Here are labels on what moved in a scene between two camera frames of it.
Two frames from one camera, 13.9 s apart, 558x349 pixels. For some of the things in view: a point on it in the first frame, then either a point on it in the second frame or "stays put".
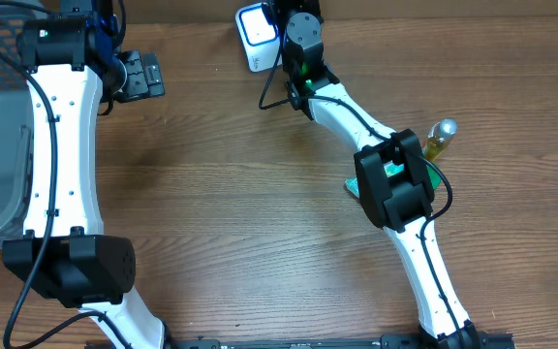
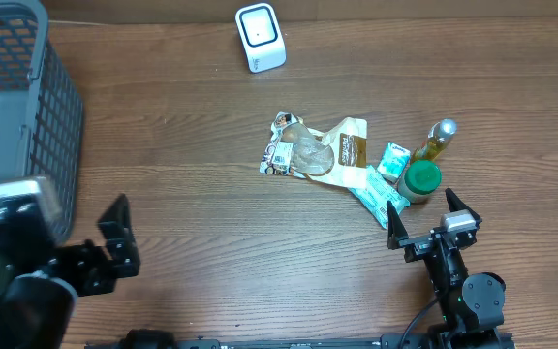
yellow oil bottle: x=439 y=137 stays put
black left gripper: x=137 y=87 → x=88 y=268
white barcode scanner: x=261 y=39 stays put
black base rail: x=387 y=341 stays put
